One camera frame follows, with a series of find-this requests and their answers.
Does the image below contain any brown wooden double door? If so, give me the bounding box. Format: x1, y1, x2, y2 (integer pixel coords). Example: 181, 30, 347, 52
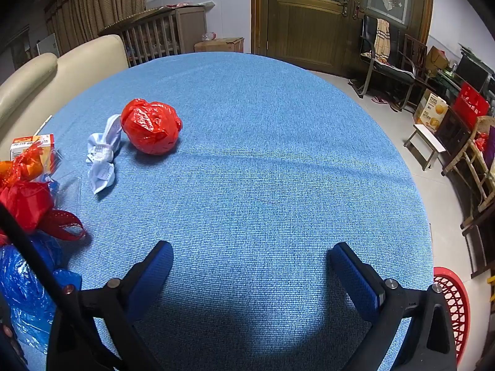
251, 0, 434, 78

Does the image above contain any dark wooden frame chair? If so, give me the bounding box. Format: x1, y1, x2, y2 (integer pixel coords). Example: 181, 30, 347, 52
398, 34, 428, 82

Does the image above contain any small orange white carton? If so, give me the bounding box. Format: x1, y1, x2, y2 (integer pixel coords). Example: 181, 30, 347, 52
10, 133, 57, 171

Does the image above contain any brown cardboard box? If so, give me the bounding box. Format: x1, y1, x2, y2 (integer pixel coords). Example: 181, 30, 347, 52
193, 37, 245, 54

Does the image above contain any white board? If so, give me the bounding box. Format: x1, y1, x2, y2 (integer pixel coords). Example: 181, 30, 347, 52
37, 33, 60, 58

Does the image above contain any beige curtain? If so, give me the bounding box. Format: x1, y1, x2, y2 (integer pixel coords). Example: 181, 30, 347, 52
44, 0, 155, 55

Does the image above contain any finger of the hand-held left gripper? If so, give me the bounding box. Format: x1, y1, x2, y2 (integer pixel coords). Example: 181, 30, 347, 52
0, 203, 80, 313

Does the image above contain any open tan cardboard box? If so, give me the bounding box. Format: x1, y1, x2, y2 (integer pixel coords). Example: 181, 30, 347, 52
425, 45, 449, 72

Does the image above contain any red plastic bag ball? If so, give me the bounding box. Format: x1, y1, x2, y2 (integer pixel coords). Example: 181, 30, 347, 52
121, 98, 183, 156

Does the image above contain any blue plastic bag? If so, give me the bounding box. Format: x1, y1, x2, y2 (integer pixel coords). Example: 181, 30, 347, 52
0, 232, 83, 352

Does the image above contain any light blue crumpled cloth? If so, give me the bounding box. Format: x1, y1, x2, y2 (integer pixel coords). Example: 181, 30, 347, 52
86, 114, 123, 194

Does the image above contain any white straw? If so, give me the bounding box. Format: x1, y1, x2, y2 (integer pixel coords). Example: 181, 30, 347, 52
33, 115, 53, 137

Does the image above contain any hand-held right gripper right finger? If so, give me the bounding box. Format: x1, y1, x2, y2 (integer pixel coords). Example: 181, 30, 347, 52
328, 241, 459, 371

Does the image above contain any bamboo chair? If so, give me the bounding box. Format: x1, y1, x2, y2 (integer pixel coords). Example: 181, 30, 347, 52
441, 116, 495, 213

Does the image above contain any small white stool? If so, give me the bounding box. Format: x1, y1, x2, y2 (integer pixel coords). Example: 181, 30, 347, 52
404, 124, 449, 171

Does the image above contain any red plastic basket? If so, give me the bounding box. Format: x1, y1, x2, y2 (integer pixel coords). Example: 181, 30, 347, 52
433, 267, 470, 366

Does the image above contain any black metal frame chair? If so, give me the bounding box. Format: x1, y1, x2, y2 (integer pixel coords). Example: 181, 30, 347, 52
350, 15, 416, 111

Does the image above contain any wooden baby crib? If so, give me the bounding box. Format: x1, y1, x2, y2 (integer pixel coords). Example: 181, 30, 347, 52
98, 6, 207, 66

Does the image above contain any beige plaid scarf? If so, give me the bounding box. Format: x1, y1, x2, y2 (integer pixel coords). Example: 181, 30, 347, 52
373, 19, 390, 58

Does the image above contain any dark brown cabinet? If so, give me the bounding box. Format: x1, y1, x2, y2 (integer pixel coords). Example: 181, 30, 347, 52
437, 108, 472, 153

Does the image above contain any orange white printed carton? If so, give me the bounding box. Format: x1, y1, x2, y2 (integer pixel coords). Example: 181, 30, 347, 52
413, 89, 449, 132

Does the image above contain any beige leather sofa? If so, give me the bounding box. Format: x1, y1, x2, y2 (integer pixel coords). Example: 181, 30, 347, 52
0, 34, 130, 151

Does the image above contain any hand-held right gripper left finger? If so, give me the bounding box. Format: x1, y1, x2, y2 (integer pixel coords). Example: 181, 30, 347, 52
46, 240, 174, 371

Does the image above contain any black monitor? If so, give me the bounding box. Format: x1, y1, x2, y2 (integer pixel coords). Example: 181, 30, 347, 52
456, 54, 490, 93

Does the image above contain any red gift box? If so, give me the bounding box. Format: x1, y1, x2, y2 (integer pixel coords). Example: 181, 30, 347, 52
452, 82, 490, 130

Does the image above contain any red plastic bag with ribbon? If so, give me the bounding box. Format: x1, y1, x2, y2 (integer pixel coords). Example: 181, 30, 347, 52
0, 141, 88, 242

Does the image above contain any blue tablecloth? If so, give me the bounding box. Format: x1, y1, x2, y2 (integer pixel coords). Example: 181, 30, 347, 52
23, 52, 432, 371

